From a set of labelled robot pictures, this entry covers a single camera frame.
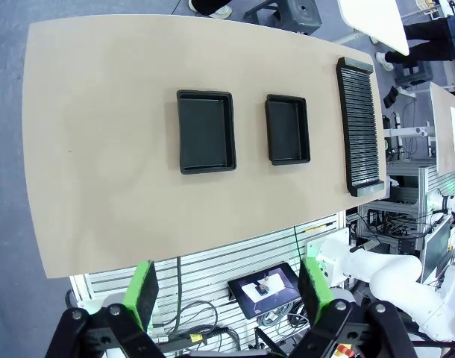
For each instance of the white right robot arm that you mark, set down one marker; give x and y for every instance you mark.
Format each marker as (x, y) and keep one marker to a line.
(399, 283)

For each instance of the black slotted board rack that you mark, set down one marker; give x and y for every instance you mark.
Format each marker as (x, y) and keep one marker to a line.
(360, 127)

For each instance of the white side table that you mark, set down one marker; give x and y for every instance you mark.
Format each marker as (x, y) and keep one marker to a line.
(376, 18)

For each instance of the black plastic ESD tray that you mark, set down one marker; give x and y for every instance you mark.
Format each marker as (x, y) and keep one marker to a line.
(285, 130)
(205, 130)

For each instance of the background person dark trousers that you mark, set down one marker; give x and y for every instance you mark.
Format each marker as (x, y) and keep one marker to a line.
(429, 37)

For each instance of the small grey plastic stool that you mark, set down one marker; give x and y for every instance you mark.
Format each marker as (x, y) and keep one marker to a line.
(417, 74)

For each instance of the white slotted robot platform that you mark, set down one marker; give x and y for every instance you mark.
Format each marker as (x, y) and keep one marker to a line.
(212, 268)

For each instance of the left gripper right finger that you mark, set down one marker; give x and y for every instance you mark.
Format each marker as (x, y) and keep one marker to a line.
(317, 287)

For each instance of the red yellow emergency stop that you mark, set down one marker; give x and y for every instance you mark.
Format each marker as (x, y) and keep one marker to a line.
(344, 351)

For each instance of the black tablet screen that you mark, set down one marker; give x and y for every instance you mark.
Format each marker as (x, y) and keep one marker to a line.
(265, 291)

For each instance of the large grey plastic stool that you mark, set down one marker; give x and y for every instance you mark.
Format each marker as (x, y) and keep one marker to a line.
(302, 15)

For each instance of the wooden side table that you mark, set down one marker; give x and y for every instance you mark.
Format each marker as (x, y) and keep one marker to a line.
(445, 130)

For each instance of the aluminium equipment frame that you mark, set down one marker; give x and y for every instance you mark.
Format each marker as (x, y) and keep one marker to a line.
(406, 179)

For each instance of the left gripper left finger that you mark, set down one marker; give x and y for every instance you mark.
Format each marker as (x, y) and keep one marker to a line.
(138, 294)

